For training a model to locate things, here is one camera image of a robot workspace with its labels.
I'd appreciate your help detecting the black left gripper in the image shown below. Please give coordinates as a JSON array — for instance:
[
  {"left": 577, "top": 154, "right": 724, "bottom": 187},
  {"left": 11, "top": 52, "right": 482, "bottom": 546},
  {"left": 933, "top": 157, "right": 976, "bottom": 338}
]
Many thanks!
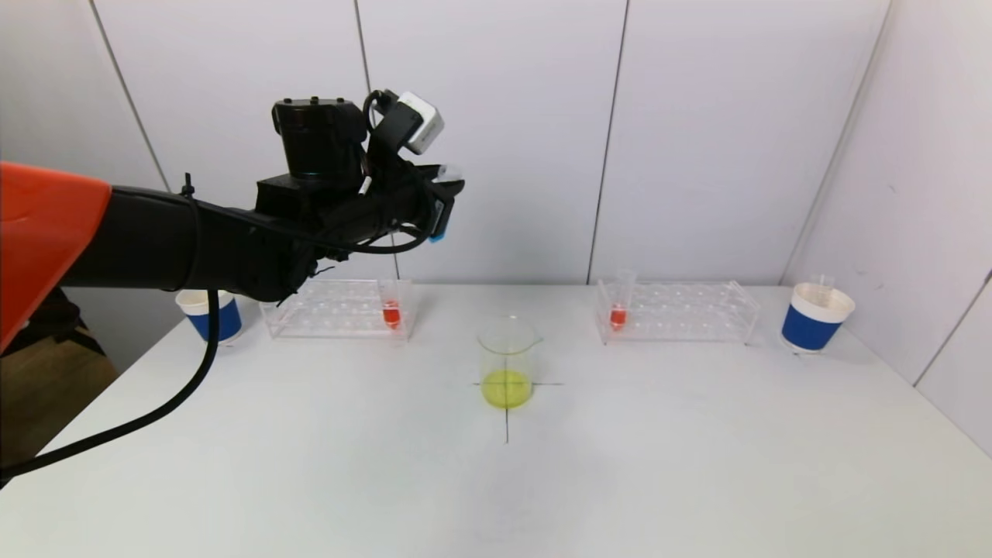
[{"left": 373, "top": 164, "right": 466, "bottom": 244}]

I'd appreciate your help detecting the test tube with blue pigment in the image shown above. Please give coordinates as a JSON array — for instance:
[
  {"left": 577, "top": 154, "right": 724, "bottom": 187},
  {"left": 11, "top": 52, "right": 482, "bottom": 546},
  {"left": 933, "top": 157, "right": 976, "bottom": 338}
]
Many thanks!
[{"left": 429, "top": 161, "right": 466, "bottom": 244}]

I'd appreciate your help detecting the test tube with red pigment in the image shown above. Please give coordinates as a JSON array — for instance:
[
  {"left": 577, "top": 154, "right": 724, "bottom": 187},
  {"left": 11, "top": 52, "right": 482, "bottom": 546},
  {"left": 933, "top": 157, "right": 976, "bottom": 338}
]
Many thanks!
[
  {"left": 380, "top": 277, "right": 404, "bottom": 330},
  {"left": 608, "top": 271, "right": 636, "bottom": 332}
]

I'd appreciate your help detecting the clear acrylic test tube rack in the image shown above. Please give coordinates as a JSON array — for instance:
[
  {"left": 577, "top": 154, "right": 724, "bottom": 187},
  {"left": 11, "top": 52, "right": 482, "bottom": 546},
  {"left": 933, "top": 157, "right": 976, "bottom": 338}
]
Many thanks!
[
  {"left": 594, "top": 282, "right": 759, "bottom": 346},
  {"left": 261, "top": 277, "right": 415, "bottom": 340}
]

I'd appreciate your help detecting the clear glass beaker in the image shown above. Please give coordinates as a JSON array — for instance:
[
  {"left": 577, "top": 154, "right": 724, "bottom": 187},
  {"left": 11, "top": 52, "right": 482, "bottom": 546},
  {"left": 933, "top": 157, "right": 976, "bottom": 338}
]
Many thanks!
[{"left": 477, "top": 315, "right": 542, "bottom": 409}]

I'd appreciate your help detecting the blue and white paper cup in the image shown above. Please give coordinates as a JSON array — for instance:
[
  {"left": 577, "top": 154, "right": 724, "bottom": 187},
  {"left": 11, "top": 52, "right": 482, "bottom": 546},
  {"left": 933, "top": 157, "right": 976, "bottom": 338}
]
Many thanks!
[
  {"left": 176, "top": 289, "right": 244, "bottom": 346},
  {"left": 780, "top": 284, "right": 856, "bottom": 355}
]

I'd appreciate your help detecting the black office chair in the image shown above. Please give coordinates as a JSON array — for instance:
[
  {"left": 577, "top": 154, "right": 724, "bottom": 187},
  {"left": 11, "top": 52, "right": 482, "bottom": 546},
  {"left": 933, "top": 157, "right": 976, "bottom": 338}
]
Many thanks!
[{"left": 4, "top": 291, "right": 102, "bottom": 359}]

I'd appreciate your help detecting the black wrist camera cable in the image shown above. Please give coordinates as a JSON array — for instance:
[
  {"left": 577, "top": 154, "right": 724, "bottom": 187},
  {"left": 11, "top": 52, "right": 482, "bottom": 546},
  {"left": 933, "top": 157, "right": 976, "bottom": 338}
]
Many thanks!
[{"left": 329, "top": 89, "right": 435, "bottom": 257}]

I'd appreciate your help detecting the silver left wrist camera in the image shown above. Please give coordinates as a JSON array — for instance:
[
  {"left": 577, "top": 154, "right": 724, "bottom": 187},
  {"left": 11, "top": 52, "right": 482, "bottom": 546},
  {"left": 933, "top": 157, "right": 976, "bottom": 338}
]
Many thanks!
[{"left": 394, "top": 91, "right": 446, "bottom": 156}]

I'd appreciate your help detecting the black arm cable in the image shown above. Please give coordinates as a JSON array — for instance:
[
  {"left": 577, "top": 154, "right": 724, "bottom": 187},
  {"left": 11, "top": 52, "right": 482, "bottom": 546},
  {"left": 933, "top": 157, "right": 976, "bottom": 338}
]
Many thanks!
[{"left": 0, "top": 174, "right": 222, "bottom": 483}]

